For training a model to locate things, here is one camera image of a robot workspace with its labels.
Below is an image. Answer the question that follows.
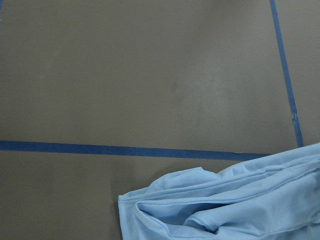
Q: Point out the light blue t-shirt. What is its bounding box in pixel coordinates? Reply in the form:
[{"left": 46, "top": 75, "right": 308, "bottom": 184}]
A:
[{"left": 118, "top": 144, "right": 320, "bottom": 240}]

